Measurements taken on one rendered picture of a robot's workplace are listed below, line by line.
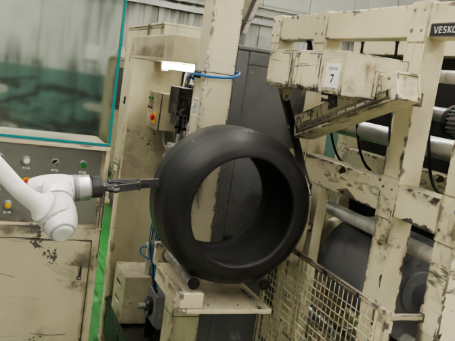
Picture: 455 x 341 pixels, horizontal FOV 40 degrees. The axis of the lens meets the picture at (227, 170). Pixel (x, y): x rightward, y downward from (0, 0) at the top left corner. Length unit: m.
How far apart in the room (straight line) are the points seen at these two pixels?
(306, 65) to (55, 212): 1.02
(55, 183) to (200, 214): 0.73
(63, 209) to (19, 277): 0.95
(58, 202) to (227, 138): 0.62
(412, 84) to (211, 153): 0.70
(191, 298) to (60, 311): 0.85
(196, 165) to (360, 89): 0.61
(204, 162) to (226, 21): 0.67
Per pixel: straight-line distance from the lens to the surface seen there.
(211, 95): 2.55
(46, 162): 2.83
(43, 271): 2.90
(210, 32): 2.54
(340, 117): 2.32
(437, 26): 2.25
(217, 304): 2.40
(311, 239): 2.80
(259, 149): 2.21
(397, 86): 2.06
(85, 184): 2.15
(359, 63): 2.11
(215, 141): 2.18
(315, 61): 2.25
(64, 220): 1.98
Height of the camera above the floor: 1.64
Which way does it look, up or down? 8 degrees down
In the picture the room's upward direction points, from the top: 8 degrees clockwise
